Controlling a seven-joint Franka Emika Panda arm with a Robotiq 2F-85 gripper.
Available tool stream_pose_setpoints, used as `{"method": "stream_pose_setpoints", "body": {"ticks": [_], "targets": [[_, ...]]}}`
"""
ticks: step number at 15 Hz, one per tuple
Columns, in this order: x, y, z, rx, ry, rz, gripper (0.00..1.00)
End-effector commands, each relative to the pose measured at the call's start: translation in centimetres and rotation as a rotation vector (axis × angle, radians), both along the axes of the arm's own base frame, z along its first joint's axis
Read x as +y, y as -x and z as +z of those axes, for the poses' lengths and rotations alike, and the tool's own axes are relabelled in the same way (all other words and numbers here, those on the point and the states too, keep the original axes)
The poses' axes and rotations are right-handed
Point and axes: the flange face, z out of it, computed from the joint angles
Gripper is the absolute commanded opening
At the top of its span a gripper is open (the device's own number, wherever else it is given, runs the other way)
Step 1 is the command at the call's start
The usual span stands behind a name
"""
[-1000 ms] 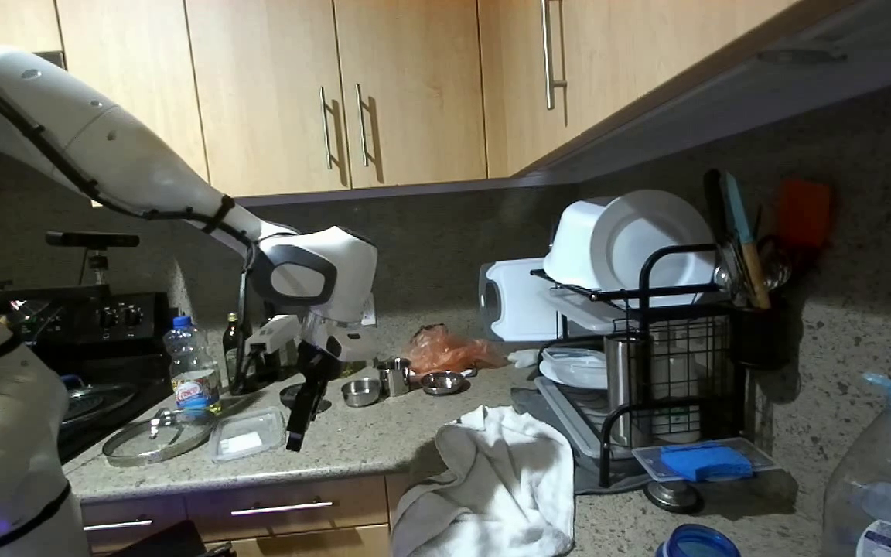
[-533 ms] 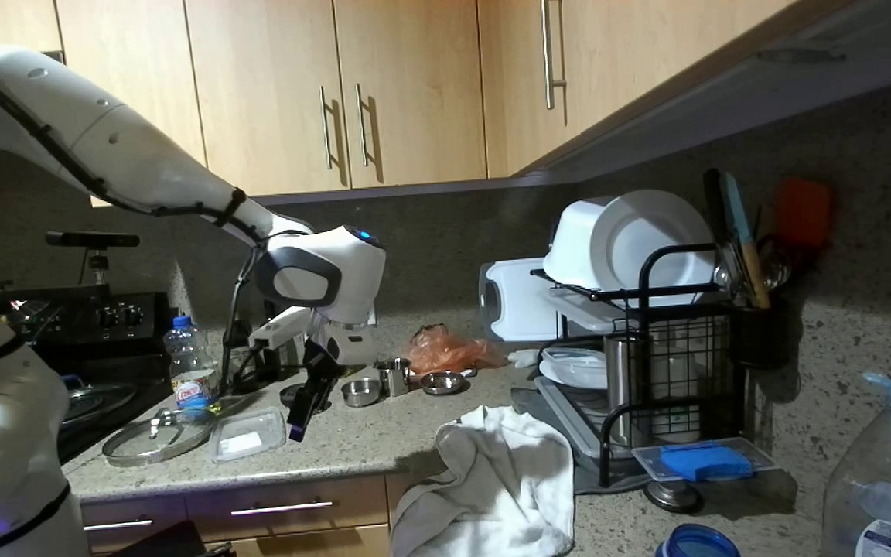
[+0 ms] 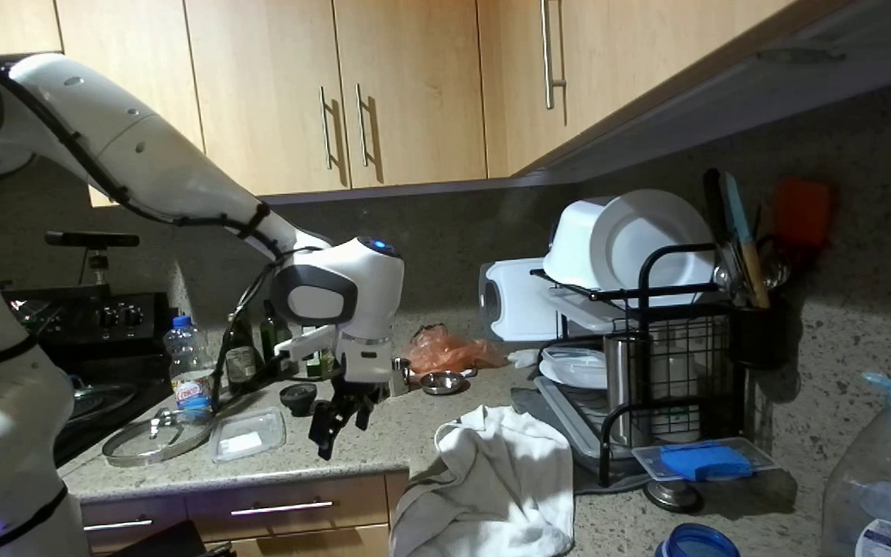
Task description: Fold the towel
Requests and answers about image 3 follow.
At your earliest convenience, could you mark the wooden base cabinet door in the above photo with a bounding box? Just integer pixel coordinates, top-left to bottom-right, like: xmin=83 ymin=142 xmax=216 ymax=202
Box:
xmin=194 ymin=522 xmax=397 ymax=557

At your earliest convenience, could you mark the small steel bowl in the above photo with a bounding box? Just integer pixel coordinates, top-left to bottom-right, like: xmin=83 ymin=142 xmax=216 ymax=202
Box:
xmin=417 ymin=368 xmax=476 ymax=401

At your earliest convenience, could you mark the large white bowl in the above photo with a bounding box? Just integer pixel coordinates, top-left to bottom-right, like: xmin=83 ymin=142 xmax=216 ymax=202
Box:
xmin=543 ymin=193 xmax=626 ymax=294

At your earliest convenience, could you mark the short steel drawer handle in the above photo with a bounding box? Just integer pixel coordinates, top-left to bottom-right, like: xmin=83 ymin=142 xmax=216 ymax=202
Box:
xmin=81 ymin=512 xmax=131 ymax=535

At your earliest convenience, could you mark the black stereo camera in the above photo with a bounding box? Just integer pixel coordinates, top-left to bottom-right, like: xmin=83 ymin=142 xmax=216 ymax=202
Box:
xmin=45 ymin=224 xmax=146 ymax=291

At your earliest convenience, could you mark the wooden wall cabinet door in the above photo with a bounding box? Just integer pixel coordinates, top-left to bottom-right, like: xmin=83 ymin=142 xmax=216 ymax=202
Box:
xmin=184 ymin=0 xmax=352 ymax=199
xmin=473 ymin=0 xmax=796 ymax=180
xmin=332 ymin=0 xmax=491 ymax=192
xmin=52 ymin=0 xmax=207 ymax=210
xmin=0 ymin=0 xmax=64 ymax=56

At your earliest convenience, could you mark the tall steel cup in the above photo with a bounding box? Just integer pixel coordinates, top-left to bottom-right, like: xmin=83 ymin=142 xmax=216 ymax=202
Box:
xmin=603 ymin=332 xmax=645 ymax=441

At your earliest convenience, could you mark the black wire dish rack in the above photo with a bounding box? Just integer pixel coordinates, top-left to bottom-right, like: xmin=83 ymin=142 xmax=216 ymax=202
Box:
xmin=522 ymin=239 xmax=781 ymax=495

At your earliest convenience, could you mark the clear water bottle blue cap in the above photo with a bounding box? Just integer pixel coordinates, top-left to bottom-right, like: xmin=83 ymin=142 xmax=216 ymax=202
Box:
xmin=161 ymin=309 xmax=220 ymax=427

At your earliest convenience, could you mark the orange spatula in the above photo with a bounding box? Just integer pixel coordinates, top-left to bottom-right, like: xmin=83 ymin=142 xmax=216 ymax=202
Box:
xmin=767 ymin=172 xmax=843 ymax=271

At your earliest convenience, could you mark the white grey towel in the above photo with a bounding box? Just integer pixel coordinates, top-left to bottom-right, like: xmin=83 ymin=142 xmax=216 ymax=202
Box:
xmin=390 ymin=401 xmax=580 ymax=557

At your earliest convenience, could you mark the black utensil holder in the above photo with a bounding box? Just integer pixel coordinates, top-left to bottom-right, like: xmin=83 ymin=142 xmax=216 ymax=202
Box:
xmin=727 ymin=294 xmax=800 ymax=377

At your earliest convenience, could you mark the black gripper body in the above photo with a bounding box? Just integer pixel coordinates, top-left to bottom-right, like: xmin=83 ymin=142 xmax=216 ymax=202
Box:
xmin=319 ymin=375 xmax=390 ymax=418

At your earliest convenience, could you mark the long steel drawer handle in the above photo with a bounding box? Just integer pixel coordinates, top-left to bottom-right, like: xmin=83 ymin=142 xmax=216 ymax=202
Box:
xmin=226 ymin=498 xmax=338 ymax=520

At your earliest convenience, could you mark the white shallow dish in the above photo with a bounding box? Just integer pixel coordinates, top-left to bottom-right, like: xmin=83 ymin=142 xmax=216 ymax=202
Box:
xmin=534 ymin=343 xmax=615 ymax=393

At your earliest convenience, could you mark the black stove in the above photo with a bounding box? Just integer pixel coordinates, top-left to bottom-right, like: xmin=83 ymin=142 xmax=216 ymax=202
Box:
xmin=3 ymin=283 xmax=178 ymax=466

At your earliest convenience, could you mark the teal spatula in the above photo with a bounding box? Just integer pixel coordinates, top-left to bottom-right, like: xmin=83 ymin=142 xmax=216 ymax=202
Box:
xmin=717 ymin=166 xmax=778 ymax=314

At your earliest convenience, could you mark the wide wooden drawer front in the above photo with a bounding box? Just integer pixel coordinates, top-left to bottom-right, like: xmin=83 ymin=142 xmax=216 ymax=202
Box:
xmin=184 ymin=471 xmax=399 ymax=535

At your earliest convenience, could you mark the small black bowl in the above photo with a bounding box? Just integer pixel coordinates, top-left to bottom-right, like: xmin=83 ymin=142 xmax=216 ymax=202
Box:
xmin=276 ymin=377 xmax=322 ymax=421

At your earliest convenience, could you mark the dark bottle with label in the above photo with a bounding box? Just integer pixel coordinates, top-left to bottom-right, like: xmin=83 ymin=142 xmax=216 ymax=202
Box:
xmin=220 ymin=325 xmax=262 ymax=395

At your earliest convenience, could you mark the black kitchen utensil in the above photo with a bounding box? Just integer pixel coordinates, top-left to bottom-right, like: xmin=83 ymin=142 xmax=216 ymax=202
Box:
xmin=699 ymin=165 xmax=747 ymax=291

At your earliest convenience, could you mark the narrow wooden drawer front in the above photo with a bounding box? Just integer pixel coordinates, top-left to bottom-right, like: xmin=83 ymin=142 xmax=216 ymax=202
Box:
xmin=78 ymin=493 xmax=193 ymax=552

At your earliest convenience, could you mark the white dinner plate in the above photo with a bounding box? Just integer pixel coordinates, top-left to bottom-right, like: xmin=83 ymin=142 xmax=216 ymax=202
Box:
xmin=597 ymin=185 xmax=720 ymax=313

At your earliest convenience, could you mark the clear rectangular plastic container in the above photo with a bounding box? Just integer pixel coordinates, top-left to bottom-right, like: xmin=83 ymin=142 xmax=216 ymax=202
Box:
xmin=204 ymin=406 xmax=290 ymax=465

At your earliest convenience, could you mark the clear bottle light blue cap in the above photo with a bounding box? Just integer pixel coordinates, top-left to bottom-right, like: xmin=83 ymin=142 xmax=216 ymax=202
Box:
xmin=816 ymin=368 xmax=891 ymax=557

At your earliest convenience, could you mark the glass pot lid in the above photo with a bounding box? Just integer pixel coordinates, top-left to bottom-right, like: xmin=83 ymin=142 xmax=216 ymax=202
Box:
xmin=99 ymin=406 xmax=214 ymax=471

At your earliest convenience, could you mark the steel cabinet door handle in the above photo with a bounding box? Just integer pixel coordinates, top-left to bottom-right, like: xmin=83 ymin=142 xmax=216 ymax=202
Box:
xmin=534 ymin=0 xmax=573 ymax=127
xmin=319 ymin=84 xmax=352 ymax=187
xmin=352 ymin=80 xmax=388 ymax=185

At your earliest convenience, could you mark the grey drying mat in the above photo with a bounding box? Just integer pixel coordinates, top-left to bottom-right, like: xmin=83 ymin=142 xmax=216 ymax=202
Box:
xmin=511 ymin=381 xmax=664 ymax=498

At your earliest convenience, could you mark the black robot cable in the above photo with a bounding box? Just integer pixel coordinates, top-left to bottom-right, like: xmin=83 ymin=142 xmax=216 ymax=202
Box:
xmin=0 ymin=40 xmax=295 ymax=415

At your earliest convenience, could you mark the black round stopper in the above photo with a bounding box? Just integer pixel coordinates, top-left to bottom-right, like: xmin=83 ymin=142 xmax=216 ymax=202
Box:
xmin=640 ymin=475 xmax=705 ymax=517

